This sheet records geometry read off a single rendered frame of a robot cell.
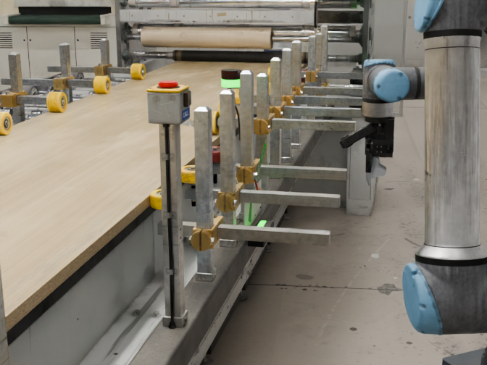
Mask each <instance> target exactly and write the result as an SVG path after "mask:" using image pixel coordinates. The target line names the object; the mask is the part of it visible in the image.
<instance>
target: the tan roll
mask: <svg viewBox="0 0 487 365"><path fill-rule="evenodd" d="M308 37H309V36H298V35H272V28H203V27H143V28H142V30H141V34H131V33H128V34H127V38H128V39H129V40H141V43H142V45H143V47H172V48H216V49H272V48H273V43H274V41H277V42H294V41H295V40H300V41H301V42H308Z"/></svg>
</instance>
